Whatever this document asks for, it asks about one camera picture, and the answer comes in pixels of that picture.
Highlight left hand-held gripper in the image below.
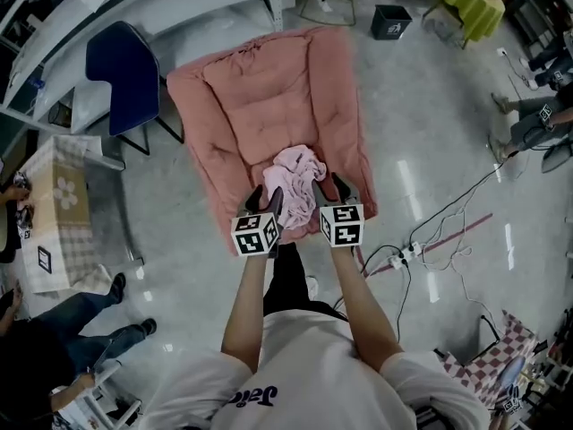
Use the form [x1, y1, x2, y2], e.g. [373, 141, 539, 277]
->
[230, 185, 286, 259]

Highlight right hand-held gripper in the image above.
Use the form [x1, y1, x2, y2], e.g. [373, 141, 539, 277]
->
[312, 172, 365, 249]

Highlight pink garment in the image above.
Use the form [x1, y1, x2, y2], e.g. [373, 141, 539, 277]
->
[261, 145, 328, 231]

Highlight pink cushioned lounge chair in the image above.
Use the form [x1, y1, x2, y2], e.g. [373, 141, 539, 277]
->
[166, 25, 379, 257]

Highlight person's right forearm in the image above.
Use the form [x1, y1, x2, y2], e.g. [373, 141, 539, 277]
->
[329, 244, 406, 374]

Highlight person's left forearm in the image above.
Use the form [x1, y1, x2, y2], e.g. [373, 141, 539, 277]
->
[221, 253, 275, 374]

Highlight person's black trousers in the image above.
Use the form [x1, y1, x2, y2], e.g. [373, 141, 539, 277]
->
[262, 242, 350, 322]

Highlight person's white t-shirt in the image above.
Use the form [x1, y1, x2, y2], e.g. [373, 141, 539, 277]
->
[138, 309, 492, 430]

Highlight dark trash bin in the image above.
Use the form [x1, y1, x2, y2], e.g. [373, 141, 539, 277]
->
[370, 4, 414, 41]

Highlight blue chair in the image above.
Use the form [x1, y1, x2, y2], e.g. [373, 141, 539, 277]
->
[84, 20, 185, 156]

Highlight white shelving unit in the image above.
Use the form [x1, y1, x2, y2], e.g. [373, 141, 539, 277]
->
[0, 0, 296, 133]

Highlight red checkered cloth box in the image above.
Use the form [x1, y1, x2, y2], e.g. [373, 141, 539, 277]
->
[440, 309, 538, 409]

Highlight blue plate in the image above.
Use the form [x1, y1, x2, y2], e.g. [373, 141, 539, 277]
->
[499, 356, 527, 393]

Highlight white table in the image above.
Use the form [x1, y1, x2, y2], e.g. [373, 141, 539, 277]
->
[48, 360, 144, 430]

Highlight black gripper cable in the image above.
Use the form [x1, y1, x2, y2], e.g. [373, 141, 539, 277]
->
[357, 244, 413, 344]

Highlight black floor cable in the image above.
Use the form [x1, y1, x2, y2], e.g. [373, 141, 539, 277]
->
[409, 163, 505, 244]

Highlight white floor cable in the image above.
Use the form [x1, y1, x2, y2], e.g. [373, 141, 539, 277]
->
[423, 203, 498, 326]

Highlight grey harness strap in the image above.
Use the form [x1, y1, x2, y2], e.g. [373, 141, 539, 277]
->
[414, 403, 444, 430]

